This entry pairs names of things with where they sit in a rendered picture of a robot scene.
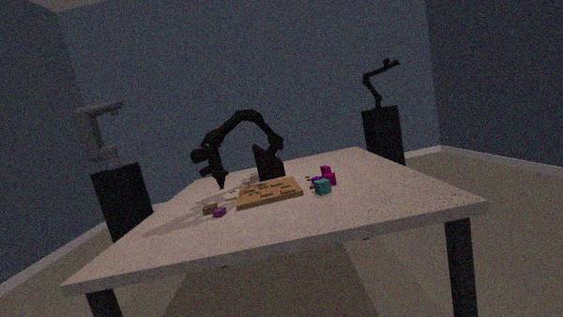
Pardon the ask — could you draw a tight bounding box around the magenta block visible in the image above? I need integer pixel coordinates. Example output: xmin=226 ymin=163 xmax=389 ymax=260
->
xmin=320 ymin=165 xmax=331 ymax=177

